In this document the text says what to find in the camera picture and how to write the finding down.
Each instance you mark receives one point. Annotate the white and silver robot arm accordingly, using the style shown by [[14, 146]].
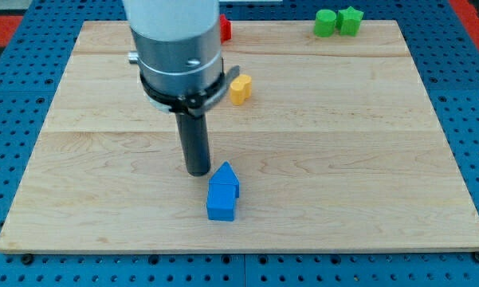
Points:
[[179, 53]]

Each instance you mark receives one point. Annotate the light wooden board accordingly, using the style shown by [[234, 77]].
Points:
[[338, 150]]

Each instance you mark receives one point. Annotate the blue triangle block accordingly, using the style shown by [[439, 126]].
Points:
[[225, 175]]

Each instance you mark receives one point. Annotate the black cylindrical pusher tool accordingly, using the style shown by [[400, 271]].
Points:
[[194, 140]]

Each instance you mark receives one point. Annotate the yellow heart-shaped block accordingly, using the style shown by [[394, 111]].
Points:
[[240, 89]]

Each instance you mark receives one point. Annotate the blue cube block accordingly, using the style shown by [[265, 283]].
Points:
[[221, 202]]

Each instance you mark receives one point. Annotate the red block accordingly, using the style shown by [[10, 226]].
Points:
[[225, 28]]

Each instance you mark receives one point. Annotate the green cylinder block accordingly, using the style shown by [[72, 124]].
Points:
[[325, 23]]

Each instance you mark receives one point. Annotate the green star block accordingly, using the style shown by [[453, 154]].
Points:
[[349, 21]]

